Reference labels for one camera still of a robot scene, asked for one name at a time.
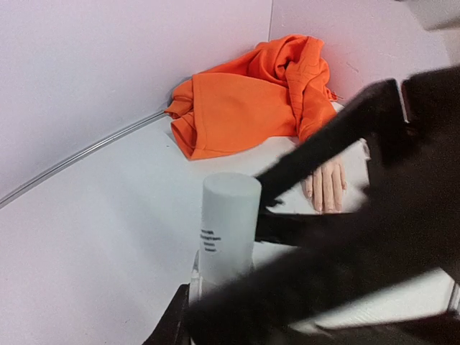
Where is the aluminium front rail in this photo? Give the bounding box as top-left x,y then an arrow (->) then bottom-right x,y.
446,281 -> 460,316

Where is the orange hoodie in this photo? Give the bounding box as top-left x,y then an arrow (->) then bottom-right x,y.
166,34 -> 337,160

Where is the aluminium back rail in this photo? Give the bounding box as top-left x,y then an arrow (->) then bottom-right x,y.
1,111 -> 166,208

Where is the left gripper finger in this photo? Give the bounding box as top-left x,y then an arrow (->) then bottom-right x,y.
143,284 -> 191,345

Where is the white nail polish cap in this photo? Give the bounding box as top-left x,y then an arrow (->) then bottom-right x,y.
198,172 -> 262,285

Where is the clear nail polish bottle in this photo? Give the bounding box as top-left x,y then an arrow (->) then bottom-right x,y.
188,250 -> 203,305

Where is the aluminium rail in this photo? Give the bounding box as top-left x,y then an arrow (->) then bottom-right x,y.
1,111 -> 166,208
446,281 -> 460,316

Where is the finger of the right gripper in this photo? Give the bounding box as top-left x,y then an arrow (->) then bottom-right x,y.
186,181 -> 459,344

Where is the mannequin hand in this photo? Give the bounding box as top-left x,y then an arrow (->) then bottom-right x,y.
302,156 -> 347,213

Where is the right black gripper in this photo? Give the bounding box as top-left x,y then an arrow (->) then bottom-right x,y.
257,65 -> 459,208

